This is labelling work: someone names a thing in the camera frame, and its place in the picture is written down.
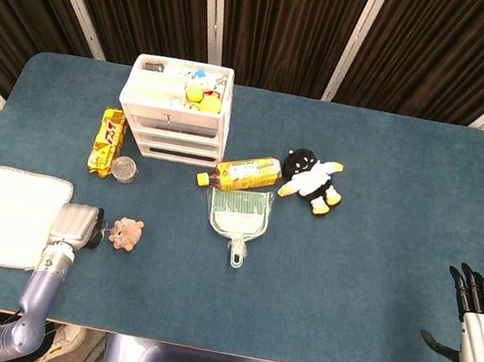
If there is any yellow snack package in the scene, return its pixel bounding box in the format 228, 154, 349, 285
85, 105, 131, 180

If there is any white sneaker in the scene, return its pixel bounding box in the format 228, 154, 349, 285
29, 319, 89, 362

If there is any yellow toy figure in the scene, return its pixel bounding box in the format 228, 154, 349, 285
199, 93, 225, 116

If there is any white plastic drawer organizer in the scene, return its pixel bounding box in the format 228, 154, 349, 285
109, 50, 240, 171

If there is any round yellow toy ball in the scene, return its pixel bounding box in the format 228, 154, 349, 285
184, 82, 205, 104

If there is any yellow label tea bottle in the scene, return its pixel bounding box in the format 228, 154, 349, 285
194, 146, 285, 201

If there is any black white penguin plush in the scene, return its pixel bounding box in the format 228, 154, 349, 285
274, 145, 350, 221

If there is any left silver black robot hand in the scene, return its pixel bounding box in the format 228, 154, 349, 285
47, 199, 108, 254

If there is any pale green wrapped dustpan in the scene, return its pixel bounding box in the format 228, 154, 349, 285
195, 181, 277, 274

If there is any dark brown pleated curtain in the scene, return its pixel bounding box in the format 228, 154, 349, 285
0, 0, 484, 246

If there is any white cloth with stitched edge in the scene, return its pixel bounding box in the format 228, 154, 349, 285
0, 165, 77, 278

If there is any small brown teddy keychain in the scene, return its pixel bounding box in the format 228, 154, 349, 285
95, 213, 147, 254

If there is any blue felt table cover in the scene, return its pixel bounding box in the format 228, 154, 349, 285
0, 44, 484, 362

